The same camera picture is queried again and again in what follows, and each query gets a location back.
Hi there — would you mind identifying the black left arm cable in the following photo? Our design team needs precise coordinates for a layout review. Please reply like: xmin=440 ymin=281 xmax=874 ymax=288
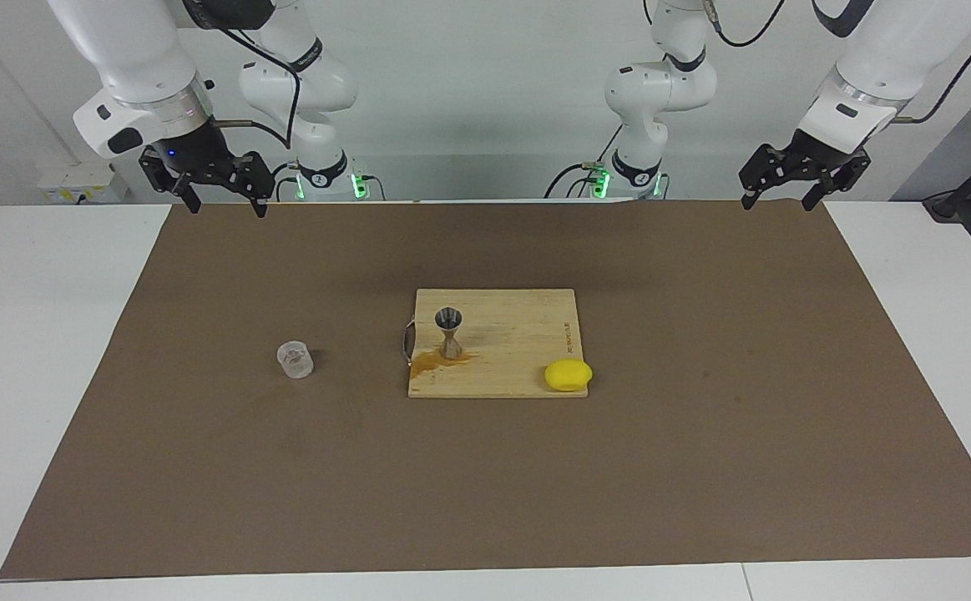
xmin=702 ymin=0 xmax=971 ymax=126

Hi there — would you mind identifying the black base cable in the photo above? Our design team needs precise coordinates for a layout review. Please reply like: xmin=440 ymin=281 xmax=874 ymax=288
xmin=545 ymin=125 xmax=624 ymax=199

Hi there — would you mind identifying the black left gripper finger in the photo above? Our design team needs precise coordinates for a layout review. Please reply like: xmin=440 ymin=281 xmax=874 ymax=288
xmin=802 ymin=150 xmax=872 ymax=212
xmin=740 ymin=144 xmax=791 ymax=210

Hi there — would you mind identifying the white socket box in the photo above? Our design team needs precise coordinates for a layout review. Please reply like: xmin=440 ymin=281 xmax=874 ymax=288
xmin=38 ymin=163 xmax=131 ymax=204

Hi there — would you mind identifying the wooden cutting board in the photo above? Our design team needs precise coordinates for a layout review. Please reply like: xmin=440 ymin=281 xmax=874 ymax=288
xmin=402 ymin=289 xmax=589 ymax=399

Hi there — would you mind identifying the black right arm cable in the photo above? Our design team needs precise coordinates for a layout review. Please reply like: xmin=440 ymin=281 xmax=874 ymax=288
xmin=180 ymin=0 xmax=302 ymax=202

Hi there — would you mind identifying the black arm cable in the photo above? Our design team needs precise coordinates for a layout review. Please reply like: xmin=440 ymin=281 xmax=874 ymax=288
xmin=702 ymin=0 xmax=971 ymax=126
xmin=180 ymin=0 xmax=302 ymax=202

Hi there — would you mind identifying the steel double jigger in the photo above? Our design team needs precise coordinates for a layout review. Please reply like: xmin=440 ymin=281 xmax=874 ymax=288
xmin=435 ymin=307 xmax=465 ymax=361

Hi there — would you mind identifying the small clear glass cup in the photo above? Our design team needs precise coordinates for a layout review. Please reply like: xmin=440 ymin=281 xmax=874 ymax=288
xmin=276 ymin=341 xmax=316 ymax=380

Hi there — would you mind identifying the brown table mat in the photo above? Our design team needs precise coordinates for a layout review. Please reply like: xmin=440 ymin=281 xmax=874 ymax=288
xmin=0 ymin=200 xmax=971 ymax=579

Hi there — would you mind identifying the yellow lemon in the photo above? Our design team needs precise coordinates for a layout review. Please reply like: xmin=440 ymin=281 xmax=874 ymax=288
xmin=544 ymin=359 xmax=594 ymax=392

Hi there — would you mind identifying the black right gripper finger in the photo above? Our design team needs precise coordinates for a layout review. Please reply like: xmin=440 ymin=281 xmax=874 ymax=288
xmin=139 ymin=146 xmax=202 ymax=215
xmin=230 ymin=152 xmax=276 ymax=219

